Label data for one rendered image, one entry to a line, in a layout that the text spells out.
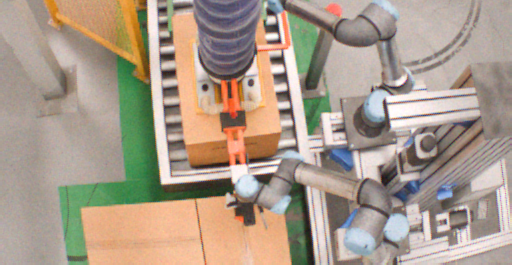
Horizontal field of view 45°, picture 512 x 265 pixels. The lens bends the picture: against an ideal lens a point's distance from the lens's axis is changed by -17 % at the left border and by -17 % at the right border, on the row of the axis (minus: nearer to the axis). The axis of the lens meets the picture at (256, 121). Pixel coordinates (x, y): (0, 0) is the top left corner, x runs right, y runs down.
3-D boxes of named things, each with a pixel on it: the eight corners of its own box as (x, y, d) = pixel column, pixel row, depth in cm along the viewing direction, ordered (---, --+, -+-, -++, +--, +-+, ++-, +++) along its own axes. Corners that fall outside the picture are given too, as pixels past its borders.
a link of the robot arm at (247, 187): (253, 200, 242) (231, 189, 243) (252, 205, 253) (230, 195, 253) (264, 180, 244) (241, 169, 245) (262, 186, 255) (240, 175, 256)
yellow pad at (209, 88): (189, 40, 310) (189, 36, 305) (212, 37, 311) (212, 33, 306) (195, 114, 301) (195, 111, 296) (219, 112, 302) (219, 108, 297)
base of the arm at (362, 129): (383, 101, 297) (387, 94, 287) (389, 135, 292) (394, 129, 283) (350, 105, 295) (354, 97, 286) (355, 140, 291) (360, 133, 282)
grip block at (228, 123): (219, 114, 291) (219, 109, 285) (244, 111, 292) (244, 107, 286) (221, 134, 289) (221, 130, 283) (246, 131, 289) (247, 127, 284)
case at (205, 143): (175, 48, 352) (171, 15, 314) (256, 37, 355) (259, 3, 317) (190, 166, 335) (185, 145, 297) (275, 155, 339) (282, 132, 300)
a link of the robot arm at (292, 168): (398, 179, 222) (280, 144, 251) (384, 209, 219) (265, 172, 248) (406, 192, 230) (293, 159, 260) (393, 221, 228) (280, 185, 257)
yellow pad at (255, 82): (232, 35, 312) (232, 30, 307) (255, 33, 312) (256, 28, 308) (241, 110, 302) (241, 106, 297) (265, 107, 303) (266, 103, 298)
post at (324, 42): (303, 80, 408) (324, 6, 312) (315, 79, 409) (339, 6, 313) (305, 91, 406) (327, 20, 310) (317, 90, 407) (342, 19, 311)
